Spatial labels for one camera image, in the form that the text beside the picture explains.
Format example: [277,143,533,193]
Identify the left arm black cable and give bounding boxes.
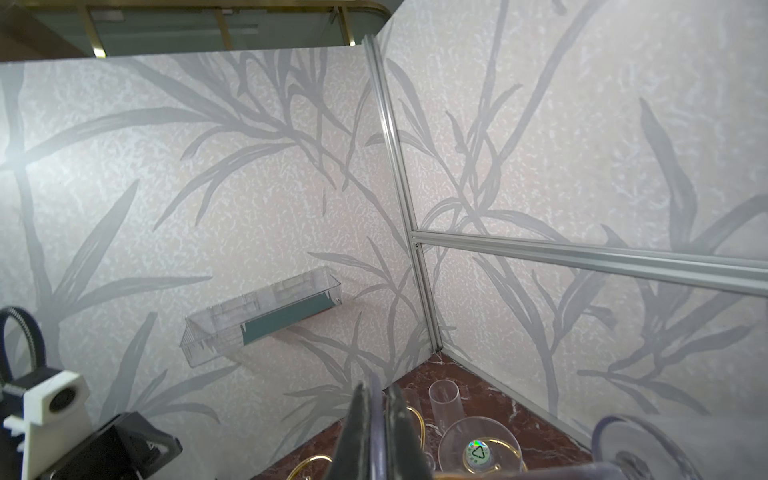
[0,305,48,385]

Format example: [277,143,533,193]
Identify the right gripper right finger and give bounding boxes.
[385,385,432,480]

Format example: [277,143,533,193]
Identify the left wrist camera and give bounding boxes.
[1,367,93,479]

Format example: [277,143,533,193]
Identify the gold wire glass rack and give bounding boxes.
[287,404,528,480]

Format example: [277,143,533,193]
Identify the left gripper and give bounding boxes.
[44,412,183,480]

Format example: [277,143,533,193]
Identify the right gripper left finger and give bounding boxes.
[323,383,369,480]

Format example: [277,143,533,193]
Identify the clear plastic wall shelf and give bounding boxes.
[180,267,342,368]

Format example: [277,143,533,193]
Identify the wine glass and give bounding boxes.
[368,373,388,480]
[591,415,703,480]
[437,416,528,475]
[429,379,465,433]

